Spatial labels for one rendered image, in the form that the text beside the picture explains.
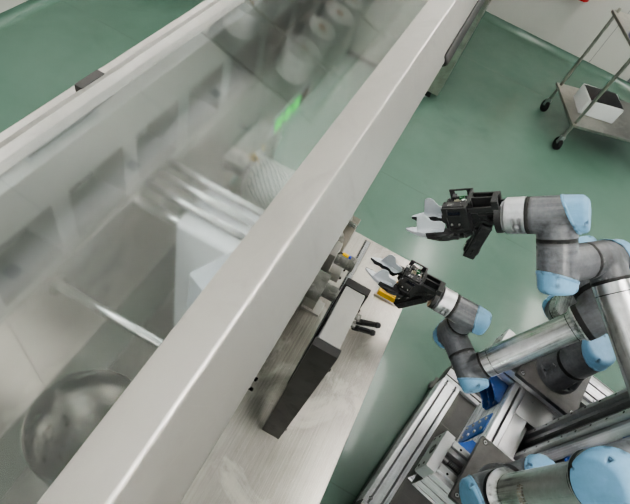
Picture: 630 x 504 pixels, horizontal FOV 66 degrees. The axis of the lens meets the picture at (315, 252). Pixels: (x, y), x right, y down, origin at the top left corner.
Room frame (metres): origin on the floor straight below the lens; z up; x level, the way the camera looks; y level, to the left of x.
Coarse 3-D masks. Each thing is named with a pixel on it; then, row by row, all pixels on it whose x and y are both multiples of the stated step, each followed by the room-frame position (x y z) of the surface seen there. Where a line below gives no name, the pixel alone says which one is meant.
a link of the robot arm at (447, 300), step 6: (444, 288) 0.86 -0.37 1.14; (444, 294) 0.83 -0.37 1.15; (450, 294) 0.84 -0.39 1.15; (456, 294) 0.85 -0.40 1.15; (438, 300) 0.82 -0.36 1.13; (444, 300) 0.82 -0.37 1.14; (450, 300) 0.82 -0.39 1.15; (456, 300) 0.83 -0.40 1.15; (438, 306) 0.80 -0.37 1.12; (444, 306) 0.81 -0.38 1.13; (450, 306) 0.81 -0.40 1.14; (438, 312) 0.80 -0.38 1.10; (444, 312) 0.80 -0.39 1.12
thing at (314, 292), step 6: (318, 276) 0.57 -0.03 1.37; (324, 276) 0.57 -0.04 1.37; (330, 276) 0.58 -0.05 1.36; (312, 282) 0.55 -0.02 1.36; (318, 282) 0.55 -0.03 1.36; (324, 282) 0.56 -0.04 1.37; (312, 288) 0.54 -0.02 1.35; (318, 288) 0.54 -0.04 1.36; (306, 294) 0.54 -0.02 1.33; (312, 294) 0.54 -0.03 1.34; (318, 294) 0.54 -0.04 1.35
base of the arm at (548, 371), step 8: (552, 352) 1.01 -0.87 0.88; (544, 360) 0.98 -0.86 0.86; (552, 360) 0.97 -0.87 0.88; (544, 368) 0.96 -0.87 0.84; (552, 368) 0.95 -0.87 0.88; (560, 368) 0.94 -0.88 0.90; (544, 376) 0.93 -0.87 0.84; (552, 376) 0.93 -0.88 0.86; (560, 376) 0.92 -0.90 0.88; (568, 376) 0.92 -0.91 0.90; (552, 384) 0.91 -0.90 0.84; (560, 384) 0.91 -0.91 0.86; (568, 384) 0.91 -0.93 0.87; (576, 384) 0.92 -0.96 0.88; (560, 392) 0.90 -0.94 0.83; (568, 392) 0.91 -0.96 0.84
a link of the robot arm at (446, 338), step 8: (440, 328) 0.81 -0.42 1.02; (448, 328) 0.80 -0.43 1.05; (440, 336) 0.80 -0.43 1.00; (448, 336) 0.79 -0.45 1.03; (456, 336) 0.79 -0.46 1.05; (464, 336) 0.80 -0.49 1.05; (440, 344) 0.79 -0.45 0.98; (448, 344) 0.77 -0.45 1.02; (456, 344) 0.77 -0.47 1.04; (464, 344) 0.77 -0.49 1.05; (448, 352) 0.75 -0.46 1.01
